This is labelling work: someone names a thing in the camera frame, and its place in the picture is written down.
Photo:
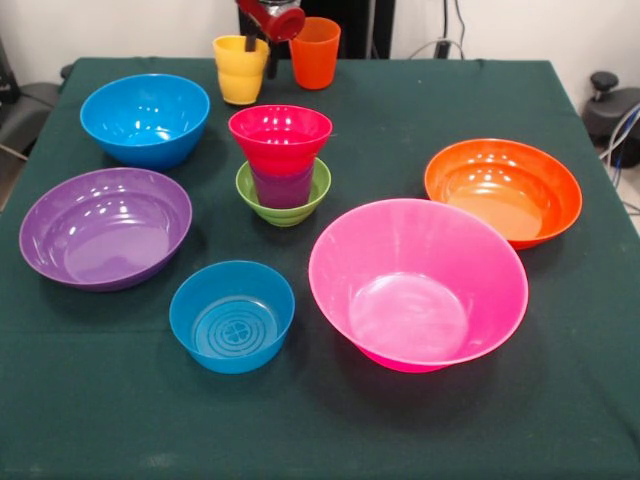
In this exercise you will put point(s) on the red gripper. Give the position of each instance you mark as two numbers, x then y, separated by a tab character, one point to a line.
282	25

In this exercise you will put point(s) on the yellow plastic cup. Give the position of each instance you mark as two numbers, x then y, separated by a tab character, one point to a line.
240	80

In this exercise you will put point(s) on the orange plastic cup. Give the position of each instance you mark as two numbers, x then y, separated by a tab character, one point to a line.
315	60

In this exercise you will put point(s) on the red plastic bowl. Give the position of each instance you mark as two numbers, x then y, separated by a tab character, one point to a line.
280	145

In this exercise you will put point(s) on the purple plastic cup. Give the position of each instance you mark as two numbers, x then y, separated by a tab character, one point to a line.
282	192

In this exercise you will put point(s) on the pink plastic bowl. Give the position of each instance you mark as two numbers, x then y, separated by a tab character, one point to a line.
415	300

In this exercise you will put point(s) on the large blue plastic bowl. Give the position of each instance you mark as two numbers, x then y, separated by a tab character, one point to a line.
145	130

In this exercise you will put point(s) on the green plastic bowl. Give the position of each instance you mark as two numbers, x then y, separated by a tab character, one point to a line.
290	217

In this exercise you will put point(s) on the black chair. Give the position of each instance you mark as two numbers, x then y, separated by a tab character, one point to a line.
25	110

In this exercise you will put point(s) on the purple plastic bowl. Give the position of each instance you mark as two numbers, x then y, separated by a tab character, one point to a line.
100	235

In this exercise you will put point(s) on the small blue plastic bowl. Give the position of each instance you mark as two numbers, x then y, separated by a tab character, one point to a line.
230	325

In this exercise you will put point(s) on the orange plastic bowl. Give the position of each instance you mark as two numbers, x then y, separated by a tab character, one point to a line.
500	195

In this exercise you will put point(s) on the dark green tablecloth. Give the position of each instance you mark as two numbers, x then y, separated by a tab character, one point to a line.
320	425

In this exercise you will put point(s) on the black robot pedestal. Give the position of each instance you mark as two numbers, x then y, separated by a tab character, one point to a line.
360	25

